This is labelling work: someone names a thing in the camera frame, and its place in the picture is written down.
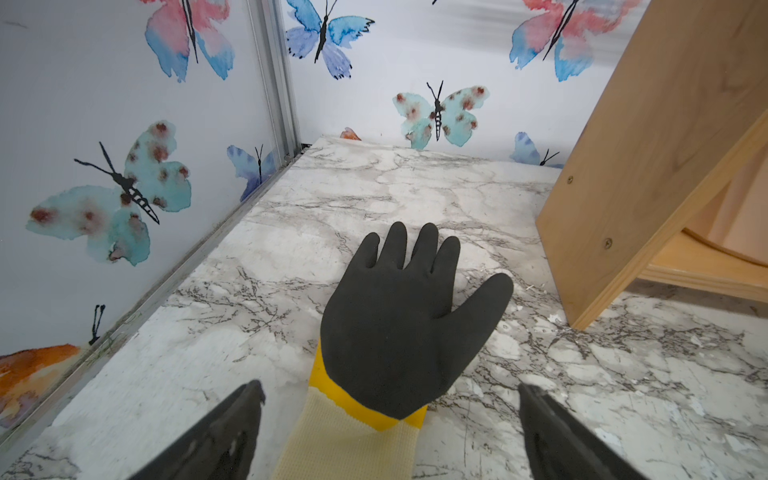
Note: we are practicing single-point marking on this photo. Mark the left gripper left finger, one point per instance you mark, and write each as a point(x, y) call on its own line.
point(219, 446)

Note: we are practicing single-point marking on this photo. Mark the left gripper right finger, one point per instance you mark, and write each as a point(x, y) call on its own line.
point(558, 446)

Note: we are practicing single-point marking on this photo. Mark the black work glove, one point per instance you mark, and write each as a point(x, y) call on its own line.
point(391, 342)

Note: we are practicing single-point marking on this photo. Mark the pink pot green plant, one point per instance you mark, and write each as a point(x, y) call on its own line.
point(735, 220)

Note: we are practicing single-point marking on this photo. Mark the wooden shelf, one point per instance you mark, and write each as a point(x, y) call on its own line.
point(684, 111)

